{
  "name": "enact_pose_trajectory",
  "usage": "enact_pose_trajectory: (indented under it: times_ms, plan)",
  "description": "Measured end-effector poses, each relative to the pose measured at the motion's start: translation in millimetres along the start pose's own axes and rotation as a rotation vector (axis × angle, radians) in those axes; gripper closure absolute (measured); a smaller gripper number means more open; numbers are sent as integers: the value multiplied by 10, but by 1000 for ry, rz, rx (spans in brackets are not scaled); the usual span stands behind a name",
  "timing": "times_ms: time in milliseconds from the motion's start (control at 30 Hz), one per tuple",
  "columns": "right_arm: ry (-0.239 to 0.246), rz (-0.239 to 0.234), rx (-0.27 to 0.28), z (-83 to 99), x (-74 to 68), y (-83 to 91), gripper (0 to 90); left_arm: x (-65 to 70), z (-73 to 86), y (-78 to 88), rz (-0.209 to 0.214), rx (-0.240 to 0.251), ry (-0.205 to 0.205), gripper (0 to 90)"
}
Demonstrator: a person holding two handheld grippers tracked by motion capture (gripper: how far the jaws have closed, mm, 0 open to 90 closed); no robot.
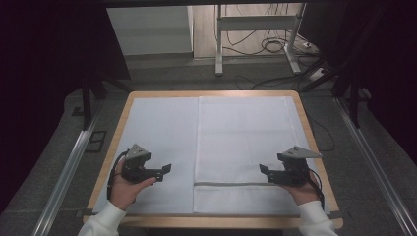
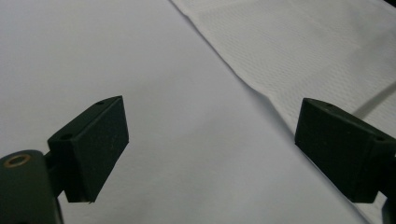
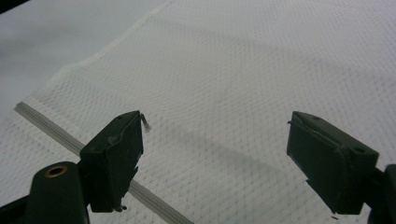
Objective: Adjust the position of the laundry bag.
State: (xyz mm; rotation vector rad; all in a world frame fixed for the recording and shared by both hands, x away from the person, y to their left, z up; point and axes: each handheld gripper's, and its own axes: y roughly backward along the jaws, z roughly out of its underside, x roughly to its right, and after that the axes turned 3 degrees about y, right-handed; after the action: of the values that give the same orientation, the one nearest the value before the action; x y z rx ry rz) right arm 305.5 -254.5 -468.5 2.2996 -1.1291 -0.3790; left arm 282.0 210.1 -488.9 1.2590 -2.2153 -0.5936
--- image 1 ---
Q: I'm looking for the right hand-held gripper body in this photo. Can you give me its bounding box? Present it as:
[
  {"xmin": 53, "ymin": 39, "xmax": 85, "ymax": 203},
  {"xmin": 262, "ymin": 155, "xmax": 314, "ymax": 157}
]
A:
[{"xmin": 267, "ymin": 145, "xmax": 324, "ymax": 188}]

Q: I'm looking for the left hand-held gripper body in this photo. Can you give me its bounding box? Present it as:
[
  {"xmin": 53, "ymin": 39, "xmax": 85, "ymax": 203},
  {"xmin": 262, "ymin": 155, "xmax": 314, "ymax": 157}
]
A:
[{"xmin": 121, "ymin": 143, "xmax": 165, "ymax": 184}]

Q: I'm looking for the white mesh laundry bag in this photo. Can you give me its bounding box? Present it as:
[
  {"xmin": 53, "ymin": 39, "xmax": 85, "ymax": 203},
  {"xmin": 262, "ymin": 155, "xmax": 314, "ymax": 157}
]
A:
[{"xmin": 193, "ymin": 95, "xmax": 321, "ymax": 215}]

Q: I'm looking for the person's left hand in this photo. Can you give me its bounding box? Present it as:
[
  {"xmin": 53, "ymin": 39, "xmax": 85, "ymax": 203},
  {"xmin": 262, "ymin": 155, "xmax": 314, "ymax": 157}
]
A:
[{"xmin": 109, "ymin": 158, "xmax": 158, "ymax": 211}]

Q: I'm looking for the person's right hand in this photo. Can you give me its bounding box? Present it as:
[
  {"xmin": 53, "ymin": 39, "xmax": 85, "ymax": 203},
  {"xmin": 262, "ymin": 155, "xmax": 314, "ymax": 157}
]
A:
[{"xmin": 280, "ymin": 171, "xmax": 321, "ymax": 207}]

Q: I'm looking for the wooden table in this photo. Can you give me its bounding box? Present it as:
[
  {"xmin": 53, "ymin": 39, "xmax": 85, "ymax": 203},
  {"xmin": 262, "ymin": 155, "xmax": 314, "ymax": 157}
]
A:
[{"xmin": 82, "ymin": 89, "xmax": 344, "ymax": 230}]

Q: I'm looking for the pale blue table mat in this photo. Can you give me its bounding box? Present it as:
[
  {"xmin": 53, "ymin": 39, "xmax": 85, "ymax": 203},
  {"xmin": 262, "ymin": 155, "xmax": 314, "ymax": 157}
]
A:
[{"xmin": 92, "ymin": 95, "xmax": 331, "ymax": 216}]

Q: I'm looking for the black floor socket plate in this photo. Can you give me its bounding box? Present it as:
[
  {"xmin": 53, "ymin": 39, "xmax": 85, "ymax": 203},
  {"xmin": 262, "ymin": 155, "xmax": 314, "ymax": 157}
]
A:
[{"xmin": 85, "ymin": 130, "xmax": 108, "ymax": 153}]

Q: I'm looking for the black stand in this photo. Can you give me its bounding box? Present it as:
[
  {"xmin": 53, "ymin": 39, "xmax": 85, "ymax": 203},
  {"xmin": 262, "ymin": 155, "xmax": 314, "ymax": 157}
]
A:
[
  {"xmin": 299, "ymin": 57, "xmax": 362, "ymax": 130},
  {"xmin": 79, "ymin": 74, "xmax": 133, "ymax": 131}
]

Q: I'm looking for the white power strip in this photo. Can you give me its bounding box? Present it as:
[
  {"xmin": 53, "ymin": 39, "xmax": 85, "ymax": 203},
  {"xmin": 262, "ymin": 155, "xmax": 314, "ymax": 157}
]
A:
[{"xmin": 307, "ymin": 66, "xmax": 328, "ymax": 82}]

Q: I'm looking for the white cabinet panel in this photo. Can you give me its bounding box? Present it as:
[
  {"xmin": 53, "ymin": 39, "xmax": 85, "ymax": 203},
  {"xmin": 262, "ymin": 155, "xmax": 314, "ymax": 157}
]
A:
[{"xmin": 105, "ymin": 5, "xmax": 195, "ymax": 57}]

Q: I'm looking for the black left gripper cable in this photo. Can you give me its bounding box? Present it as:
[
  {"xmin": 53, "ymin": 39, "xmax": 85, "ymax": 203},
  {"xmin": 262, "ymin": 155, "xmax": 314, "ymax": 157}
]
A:
[{"xmin": 106, "ymin": 148, "xmax": 131, "ymax": 202}]

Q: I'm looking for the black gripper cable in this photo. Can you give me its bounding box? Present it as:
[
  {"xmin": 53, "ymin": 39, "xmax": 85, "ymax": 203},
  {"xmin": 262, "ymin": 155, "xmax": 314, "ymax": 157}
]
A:
[
  {"xmin": 106, "ymin": 148, "xmax": 131, "ymax": 202},
  {"xmin": 307, "ymin": 168, "xmax": 326, "ymax": 210}
]

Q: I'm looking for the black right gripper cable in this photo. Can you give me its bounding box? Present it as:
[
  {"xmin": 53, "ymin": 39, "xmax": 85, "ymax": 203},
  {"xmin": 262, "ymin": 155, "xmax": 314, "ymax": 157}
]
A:
[{"xmin": 307, "ymin": 168, "xmax": 326, "ymax": 210}]

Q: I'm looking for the thin black floor cable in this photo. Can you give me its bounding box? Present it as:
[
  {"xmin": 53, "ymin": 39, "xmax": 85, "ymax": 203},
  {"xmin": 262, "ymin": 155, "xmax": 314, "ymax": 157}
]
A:
[{"xmin": 309, "ymin": 115, "xmax": 336, "ymax": 153}]

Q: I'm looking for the metal floor rail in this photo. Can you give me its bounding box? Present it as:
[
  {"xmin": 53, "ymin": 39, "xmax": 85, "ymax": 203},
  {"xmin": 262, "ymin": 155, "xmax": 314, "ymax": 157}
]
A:
[
  {"xmin": 30, "ymin": 106, "xmax": 103, "ymax": 236},
  {"xmin": 333, "ymin": 97, "xmax": 417, "ymax": 236}
]

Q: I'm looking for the tangle of black floor cables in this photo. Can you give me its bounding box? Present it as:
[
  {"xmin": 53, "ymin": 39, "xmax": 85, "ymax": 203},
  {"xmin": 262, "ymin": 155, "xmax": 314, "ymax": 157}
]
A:
[{"xmin": 222, "ymin": 3, "xmax": 318, "ymax": 57}]

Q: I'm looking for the white metal desk frame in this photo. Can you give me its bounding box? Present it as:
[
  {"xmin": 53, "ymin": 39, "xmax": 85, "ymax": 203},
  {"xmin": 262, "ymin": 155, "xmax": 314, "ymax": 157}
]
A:
[{"xmin": 213, "ymin": 3, "xmax": 308, "ymax": 78}]

